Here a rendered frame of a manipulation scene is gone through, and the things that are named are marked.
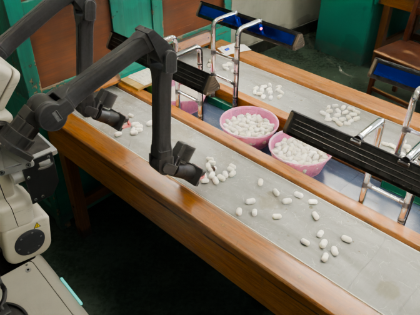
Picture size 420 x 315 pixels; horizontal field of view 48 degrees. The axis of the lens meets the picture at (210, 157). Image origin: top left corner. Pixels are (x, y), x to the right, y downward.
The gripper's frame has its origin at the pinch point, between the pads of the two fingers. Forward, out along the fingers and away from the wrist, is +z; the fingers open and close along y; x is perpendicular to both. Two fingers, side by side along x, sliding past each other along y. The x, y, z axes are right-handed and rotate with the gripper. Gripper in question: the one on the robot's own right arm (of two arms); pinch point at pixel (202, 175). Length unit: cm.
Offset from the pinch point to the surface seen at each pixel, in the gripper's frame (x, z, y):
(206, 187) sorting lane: 3.2, 0.5, -3.5
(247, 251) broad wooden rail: 11.5, -13.1, -36.5
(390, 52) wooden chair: -121, 194, 26
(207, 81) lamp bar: -32.8, -10.8, 9.5
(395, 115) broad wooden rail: -59, 72, -33
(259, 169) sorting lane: -11.3, 18.0, -11.2
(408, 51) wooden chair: -128, 203, 18
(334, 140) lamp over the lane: -32, -11, -45
